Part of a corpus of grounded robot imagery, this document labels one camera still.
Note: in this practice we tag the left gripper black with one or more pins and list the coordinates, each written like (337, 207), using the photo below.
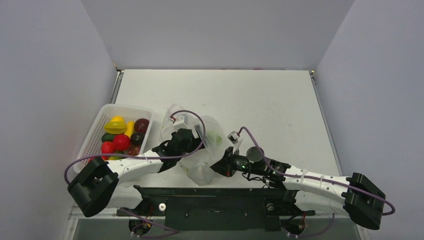
(195, 141)

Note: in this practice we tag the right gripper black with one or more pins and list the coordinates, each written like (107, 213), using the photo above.
(226, 160)

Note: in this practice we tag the clear plastic bag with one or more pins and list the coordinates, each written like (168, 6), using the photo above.
(197, 166)

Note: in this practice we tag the yellow green fake starfruit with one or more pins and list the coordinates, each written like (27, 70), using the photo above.
(116, 128)

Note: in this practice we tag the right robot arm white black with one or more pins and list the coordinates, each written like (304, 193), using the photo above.
(356, 196)

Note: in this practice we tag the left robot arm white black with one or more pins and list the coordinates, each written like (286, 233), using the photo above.
(99, 184)

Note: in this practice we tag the green fake fruit in bag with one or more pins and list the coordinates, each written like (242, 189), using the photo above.
(214, 138)

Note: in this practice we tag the dark red fake plum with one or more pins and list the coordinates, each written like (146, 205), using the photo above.
(141, 125)

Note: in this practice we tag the dark purple fake fruit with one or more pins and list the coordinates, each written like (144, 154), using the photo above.
(137, 138)

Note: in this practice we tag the purple fake grapes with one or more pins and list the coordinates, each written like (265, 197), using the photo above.
(133, 150)

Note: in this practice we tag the yellow fake banana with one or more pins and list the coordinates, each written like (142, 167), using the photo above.
(129, 129)

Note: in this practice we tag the yellow fake pear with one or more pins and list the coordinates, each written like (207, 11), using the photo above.
(117, 119)

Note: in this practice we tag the green fake lime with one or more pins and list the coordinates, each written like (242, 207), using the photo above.
(116, 157)

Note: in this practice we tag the dark green fake avocado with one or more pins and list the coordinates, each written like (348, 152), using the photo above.
(107, 137)

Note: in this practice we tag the red fake strawberry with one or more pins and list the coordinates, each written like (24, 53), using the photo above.
(107, 147)

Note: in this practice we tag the white plastic basket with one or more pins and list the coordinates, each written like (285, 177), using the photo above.
(92, 143)

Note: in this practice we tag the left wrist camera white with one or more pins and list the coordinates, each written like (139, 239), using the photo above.
(181, 122)

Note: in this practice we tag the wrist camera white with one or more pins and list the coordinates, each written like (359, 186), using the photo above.
(236, 140)
(181, 122)

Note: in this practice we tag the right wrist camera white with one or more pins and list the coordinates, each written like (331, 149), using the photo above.
(236, 140)

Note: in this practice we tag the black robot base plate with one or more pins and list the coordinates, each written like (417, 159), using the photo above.
(217, 209)

